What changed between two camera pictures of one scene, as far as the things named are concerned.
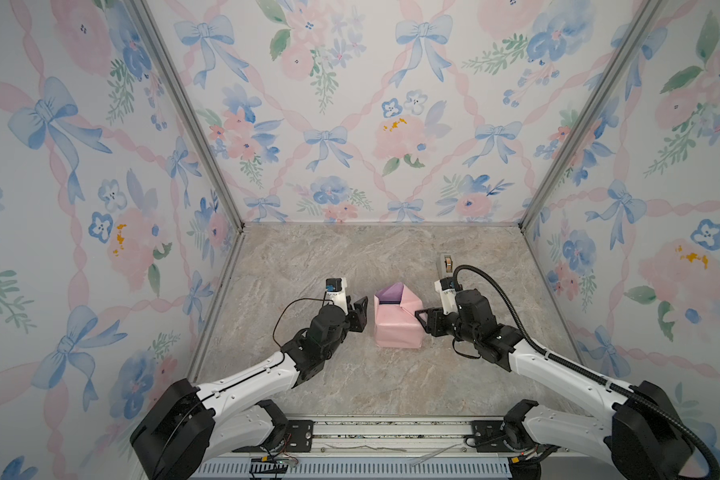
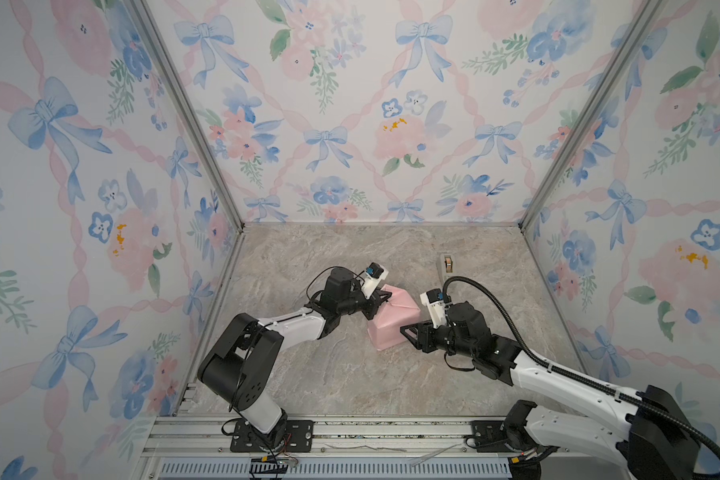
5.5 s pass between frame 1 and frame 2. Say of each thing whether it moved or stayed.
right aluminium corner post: stayed
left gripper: moved
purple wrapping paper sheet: stayed
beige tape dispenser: stayed
